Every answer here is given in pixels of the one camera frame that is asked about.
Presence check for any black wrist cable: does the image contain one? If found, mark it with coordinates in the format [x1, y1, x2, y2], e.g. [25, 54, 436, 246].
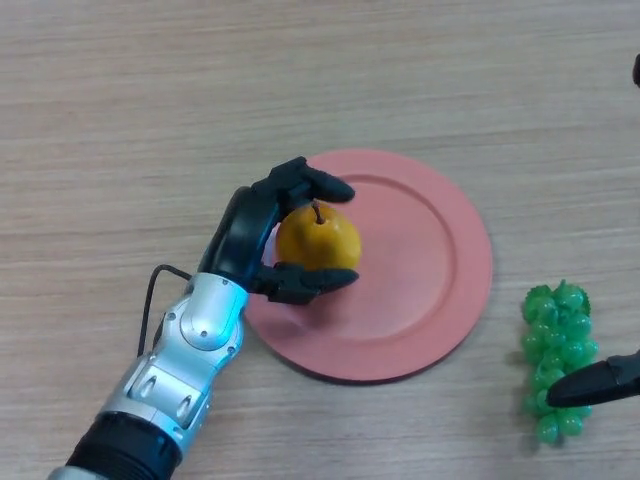
[137, 264, 194, 359]

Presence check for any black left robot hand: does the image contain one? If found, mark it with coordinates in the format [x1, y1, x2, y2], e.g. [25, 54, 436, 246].
[197, 156, 361, 305]

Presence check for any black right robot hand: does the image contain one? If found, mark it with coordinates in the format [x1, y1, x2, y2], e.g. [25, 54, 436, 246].
[545, 52, 640, 409]

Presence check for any pink round plate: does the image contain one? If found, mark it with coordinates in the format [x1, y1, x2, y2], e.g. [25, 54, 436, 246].
[244, 148, 494, 385]

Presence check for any green grape bunch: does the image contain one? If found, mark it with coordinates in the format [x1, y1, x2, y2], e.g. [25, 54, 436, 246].
[521, 279, 601, 449]

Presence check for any yellow pear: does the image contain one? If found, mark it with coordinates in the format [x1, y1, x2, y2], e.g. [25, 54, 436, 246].
[275, 201, 362, 272]

